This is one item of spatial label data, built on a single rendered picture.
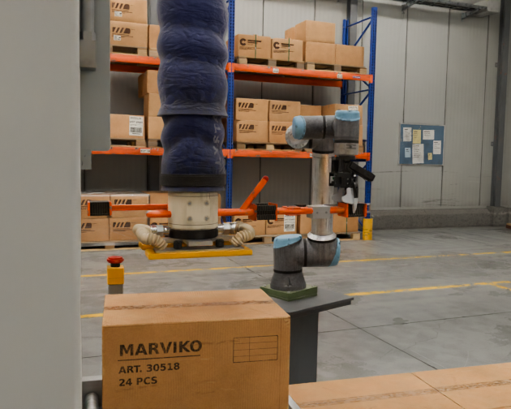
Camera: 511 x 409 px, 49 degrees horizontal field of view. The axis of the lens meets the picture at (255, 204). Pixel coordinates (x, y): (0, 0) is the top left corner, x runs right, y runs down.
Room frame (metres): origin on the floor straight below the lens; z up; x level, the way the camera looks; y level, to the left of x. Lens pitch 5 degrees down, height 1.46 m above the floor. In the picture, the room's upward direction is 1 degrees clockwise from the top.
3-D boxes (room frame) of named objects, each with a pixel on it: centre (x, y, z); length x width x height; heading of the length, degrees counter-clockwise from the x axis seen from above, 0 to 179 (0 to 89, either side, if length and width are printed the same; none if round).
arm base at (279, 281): (2.94, -0.18, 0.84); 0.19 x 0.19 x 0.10
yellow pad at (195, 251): (1.84, 0.18, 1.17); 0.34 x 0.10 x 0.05; 108
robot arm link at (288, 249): (2.93, -0.18, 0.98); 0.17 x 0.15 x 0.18; 90
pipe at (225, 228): (1.93, 0.21, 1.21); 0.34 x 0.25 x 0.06; 108
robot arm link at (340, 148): (2.10, -0.33, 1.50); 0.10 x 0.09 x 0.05; 16
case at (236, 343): (1.95, 0.22, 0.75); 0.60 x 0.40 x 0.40; 104
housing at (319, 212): (2.07, -0.23, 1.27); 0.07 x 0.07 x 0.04; 18
